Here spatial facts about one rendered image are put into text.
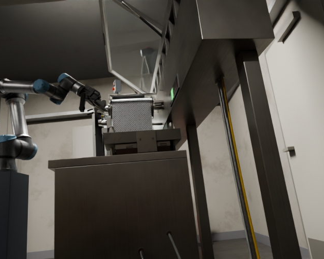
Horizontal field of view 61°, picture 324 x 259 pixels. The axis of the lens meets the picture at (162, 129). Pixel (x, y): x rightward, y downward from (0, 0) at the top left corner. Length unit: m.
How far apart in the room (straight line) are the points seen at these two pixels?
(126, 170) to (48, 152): 4.07
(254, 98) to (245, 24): 0.25
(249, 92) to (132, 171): 0.66
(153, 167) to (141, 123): 0.40
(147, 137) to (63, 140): 3.96
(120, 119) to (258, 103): 0.92
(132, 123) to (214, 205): 3.43
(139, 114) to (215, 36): 0.86
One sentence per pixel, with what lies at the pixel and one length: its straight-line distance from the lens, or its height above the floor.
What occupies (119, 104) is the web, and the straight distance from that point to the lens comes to 1.69.
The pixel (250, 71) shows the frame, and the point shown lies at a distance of 1.01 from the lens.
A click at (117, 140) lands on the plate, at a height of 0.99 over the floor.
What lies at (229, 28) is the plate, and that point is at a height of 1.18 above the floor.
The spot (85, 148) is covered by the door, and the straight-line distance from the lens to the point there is 5.06.
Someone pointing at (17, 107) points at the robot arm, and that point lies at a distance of 2.02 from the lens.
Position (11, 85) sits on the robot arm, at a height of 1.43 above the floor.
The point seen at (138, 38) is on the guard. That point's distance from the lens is 2.05.
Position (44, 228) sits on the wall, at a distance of 5.24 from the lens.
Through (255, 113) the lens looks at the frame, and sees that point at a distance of 0.95.
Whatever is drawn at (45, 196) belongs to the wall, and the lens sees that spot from 5.24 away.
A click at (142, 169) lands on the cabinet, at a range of 1.33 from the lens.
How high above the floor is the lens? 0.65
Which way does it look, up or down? 15 degrees up
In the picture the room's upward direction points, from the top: 6 degrees counter-clockwise
